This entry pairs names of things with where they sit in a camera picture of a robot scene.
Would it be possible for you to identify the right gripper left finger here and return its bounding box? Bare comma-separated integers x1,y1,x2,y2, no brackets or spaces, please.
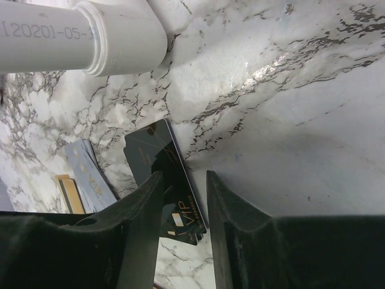
1,172,164,288

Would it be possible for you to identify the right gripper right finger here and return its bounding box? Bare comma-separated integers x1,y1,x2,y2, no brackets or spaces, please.
206,171,384,288

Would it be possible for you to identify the silver VIP card stack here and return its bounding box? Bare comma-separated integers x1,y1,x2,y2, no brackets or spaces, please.
65,139,117,211

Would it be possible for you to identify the gold credit card stack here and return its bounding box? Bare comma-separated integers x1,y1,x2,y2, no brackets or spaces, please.
55,175,85,214

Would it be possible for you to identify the black VIP card stack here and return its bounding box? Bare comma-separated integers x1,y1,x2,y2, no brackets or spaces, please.
123,119,207,246

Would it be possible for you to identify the white PVC pipe frame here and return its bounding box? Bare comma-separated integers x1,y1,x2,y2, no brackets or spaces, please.
1,1,168,76

